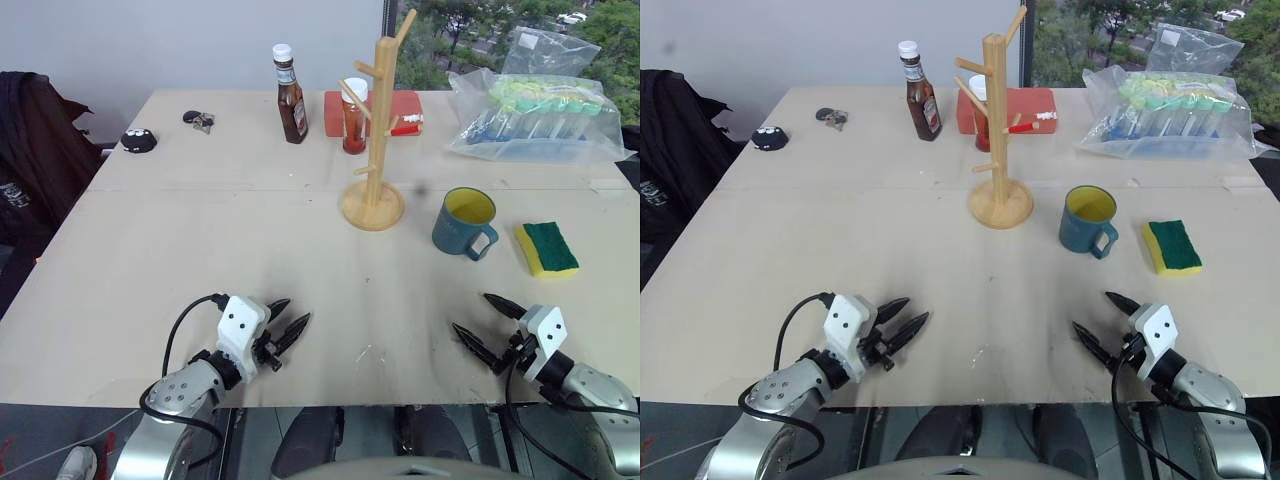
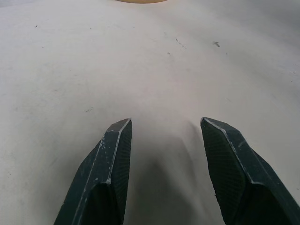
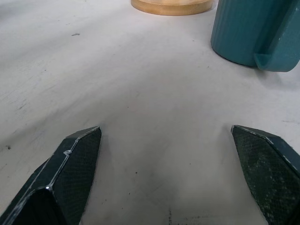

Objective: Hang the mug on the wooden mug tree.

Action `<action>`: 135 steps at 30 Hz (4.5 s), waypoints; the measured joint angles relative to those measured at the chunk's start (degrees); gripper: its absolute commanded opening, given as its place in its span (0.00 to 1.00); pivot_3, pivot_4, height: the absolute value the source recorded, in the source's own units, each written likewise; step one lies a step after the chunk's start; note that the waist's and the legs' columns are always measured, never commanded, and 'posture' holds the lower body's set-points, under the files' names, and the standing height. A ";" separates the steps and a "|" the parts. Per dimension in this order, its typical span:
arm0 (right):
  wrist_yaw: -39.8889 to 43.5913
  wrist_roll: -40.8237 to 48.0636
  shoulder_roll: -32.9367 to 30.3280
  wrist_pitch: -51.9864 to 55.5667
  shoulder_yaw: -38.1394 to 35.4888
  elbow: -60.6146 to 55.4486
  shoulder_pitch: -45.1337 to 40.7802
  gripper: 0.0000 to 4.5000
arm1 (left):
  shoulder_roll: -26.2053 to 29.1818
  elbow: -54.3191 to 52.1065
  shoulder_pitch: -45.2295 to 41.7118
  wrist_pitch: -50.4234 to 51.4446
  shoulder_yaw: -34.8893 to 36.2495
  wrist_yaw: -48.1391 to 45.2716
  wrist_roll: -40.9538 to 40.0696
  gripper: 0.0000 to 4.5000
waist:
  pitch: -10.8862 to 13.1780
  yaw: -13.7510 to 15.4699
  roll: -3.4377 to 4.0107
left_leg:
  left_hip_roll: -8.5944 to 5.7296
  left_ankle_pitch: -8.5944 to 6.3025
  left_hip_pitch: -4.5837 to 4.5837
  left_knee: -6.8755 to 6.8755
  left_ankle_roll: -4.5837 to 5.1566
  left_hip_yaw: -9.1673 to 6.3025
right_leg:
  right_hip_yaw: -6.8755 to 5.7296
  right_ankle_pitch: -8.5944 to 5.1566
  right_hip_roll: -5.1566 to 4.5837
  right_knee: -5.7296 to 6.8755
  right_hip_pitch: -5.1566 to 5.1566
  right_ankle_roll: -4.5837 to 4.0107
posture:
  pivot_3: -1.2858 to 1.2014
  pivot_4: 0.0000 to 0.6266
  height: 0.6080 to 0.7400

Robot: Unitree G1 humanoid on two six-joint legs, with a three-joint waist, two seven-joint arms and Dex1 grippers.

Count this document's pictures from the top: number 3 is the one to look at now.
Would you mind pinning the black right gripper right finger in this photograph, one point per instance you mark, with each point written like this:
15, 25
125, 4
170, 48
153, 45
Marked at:
269, 168

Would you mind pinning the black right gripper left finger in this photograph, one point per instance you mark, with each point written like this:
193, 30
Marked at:
56, 182

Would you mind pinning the teal ribbed mug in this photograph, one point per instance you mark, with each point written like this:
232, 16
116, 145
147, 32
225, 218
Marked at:
248, 30

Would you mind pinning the round wooden base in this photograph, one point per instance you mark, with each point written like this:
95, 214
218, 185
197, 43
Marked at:
171, 7

